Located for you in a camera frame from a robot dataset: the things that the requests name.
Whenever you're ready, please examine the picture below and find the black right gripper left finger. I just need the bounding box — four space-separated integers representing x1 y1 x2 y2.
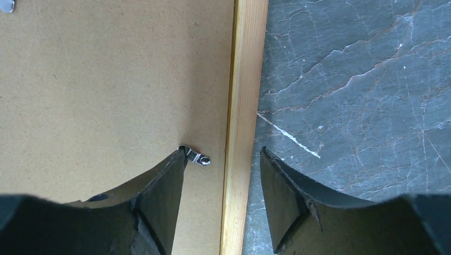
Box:
1 150 187 254

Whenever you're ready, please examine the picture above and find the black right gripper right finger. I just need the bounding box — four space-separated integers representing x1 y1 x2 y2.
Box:
260 148 450 254

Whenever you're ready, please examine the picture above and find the brown cardboard backing board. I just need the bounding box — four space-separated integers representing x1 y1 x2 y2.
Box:
1 1 234 254

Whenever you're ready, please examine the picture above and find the yellow wooden picture frame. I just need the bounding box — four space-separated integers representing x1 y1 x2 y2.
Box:
220 0 269 254

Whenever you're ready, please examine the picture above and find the metal turn clip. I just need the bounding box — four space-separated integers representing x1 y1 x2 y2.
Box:
178 144 211 166
0 0 15 13

